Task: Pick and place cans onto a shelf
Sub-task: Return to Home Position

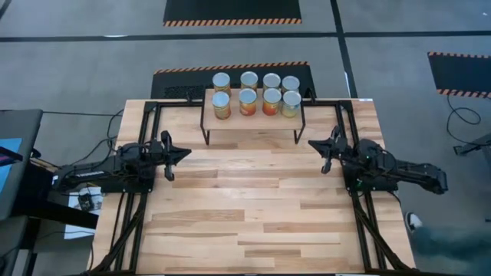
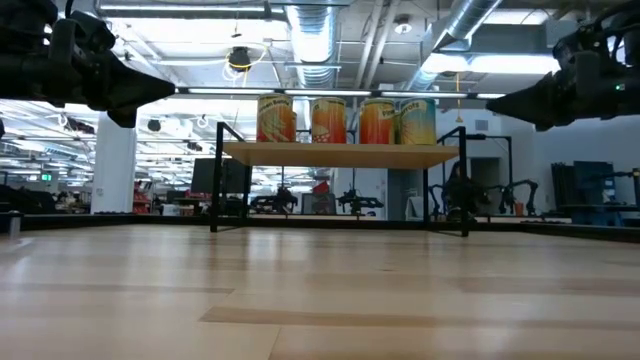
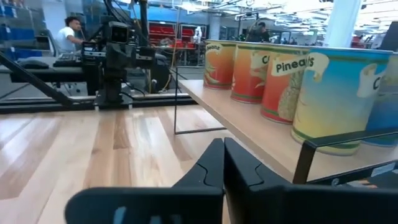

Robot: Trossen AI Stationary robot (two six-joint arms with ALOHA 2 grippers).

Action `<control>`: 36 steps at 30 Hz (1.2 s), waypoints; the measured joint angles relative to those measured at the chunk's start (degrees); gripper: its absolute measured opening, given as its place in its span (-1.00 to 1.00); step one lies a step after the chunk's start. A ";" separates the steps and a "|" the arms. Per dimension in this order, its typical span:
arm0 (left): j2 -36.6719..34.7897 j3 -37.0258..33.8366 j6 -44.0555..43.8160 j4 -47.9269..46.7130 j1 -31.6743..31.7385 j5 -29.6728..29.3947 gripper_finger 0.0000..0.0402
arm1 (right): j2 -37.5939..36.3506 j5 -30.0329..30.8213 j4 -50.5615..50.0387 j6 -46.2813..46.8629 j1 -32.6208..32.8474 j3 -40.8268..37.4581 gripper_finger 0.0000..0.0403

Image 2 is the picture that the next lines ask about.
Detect black monitor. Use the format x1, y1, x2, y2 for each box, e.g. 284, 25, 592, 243
191, 157, 252, 196

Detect orange red labelled can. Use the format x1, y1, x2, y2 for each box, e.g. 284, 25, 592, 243
358, 97, 400, 146

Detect white building column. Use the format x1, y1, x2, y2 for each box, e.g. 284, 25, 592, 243
90, 112, 138, 215

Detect wooden shelf black legs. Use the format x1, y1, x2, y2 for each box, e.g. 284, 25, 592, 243
209, 121, 470, 238

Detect dark blue workstation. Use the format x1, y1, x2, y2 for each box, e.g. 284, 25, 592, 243
551, 159, 640, 227

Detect grey metal post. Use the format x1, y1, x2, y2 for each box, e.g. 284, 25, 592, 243
6, 209, 24, 236

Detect person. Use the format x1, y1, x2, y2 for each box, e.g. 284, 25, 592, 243
439, 160, 482, 222

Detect green beans can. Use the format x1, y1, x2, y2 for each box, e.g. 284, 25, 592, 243
256, 93, 297, 145

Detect silver ventilation duct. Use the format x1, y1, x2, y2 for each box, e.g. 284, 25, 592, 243
404, 0, 504, 91
283, 0, 337, 101

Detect red storage rack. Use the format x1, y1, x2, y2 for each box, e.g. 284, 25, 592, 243
132, 179, 152, 215

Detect dark background furniture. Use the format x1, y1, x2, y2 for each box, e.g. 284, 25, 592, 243
0, 183, 59, 216

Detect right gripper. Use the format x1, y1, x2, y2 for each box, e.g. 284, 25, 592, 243
485, 24, 626, 133

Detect long ceiling light strip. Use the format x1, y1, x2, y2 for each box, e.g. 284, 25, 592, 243
174, 87, 507, 100

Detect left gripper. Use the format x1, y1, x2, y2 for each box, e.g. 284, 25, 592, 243
34, 10, 176, 129

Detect corn can orange label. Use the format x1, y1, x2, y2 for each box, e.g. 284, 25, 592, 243
311, 97, 348, 145

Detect black ceiling dome device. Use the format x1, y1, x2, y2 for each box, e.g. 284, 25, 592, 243
227, 45, 254, 74

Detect carrots can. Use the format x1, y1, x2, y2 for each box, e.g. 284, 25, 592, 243
397, 97, 438, 147

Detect bright ceiling light panel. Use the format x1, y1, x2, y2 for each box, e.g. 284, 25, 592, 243
422, 52, 561, 76

